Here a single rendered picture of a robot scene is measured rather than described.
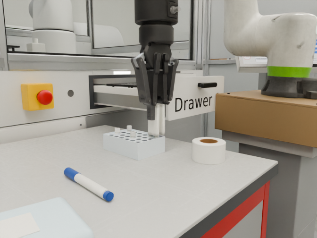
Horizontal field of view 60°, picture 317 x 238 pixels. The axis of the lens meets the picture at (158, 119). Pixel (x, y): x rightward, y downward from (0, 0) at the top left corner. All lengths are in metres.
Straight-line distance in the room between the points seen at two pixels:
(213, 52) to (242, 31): 1.85
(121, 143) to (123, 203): 0.23
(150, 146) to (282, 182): 0.47
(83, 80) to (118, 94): 0.14
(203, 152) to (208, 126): 2.32
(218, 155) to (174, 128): 0.74
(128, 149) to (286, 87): 0.52
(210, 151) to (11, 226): 0.38
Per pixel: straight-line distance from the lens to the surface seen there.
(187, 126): 1.38
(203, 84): 0.76
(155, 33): 0.58
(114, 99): 0.87
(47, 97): 0.79
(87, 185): 0.46
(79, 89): 0.92
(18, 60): 0.83
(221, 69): 2.74
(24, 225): 0.30
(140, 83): 0.58
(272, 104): 0.80
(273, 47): 0.93
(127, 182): 0.48
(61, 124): 0.90
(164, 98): 0.62
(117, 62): 1.01
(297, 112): 0.78
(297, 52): 0.91
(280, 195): 0.94
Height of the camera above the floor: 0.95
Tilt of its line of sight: 10 degrees down
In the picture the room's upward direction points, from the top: straight up
